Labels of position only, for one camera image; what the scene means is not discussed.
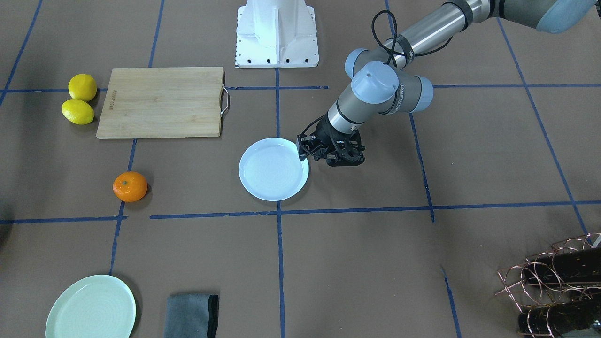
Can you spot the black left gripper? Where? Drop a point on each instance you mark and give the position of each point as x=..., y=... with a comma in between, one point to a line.
x=325, y=134

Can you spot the light blue plate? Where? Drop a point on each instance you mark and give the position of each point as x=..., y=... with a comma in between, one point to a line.
x=270, y=169

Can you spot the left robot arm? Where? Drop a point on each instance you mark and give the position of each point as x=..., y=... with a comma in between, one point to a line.
x=379, y=84

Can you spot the green plate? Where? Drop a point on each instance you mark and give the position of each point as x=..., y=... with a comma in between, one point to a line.
x=99, y=306

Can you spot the bamboo cutting board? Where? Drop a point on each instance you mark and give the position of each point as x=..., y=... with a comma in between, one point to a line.
x=163, y=102

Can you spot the orange fruit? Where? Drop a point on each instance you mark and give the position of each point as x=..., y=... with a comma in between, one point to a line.
x=130, y=186

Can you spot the grey folded cloth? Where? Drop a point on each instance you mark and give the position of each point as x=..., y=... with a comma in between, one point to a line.
x=191, y=315

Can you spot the yellow lemon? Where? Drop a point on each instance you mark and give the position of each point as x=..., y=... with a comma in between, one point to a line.
x=78, y=112
x=82, y=87

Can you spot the green wine bottle front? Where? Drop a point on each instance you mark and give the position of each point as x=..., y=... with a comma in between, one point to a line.
x=576, y=269

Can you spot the green wine bottle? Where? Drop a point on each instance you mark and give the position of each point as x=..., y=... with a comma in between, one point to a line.
x=578, y=319
x=576, y=269

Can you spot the green wine bottle middle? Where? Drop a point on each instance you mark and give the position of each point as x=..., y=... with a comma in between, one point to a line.
x=578, y=319

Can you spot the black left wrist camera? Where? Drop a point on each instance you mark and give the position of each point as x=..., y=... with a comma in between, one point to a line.
x=346, y=150

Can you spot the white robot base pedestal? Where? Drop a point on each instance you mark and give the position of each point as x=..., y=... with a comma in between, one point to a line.
x=276, y=34

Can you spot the copper wire bottle rack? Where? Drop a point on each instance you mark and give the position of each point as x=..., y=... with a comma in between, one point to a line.
x=557, y=292

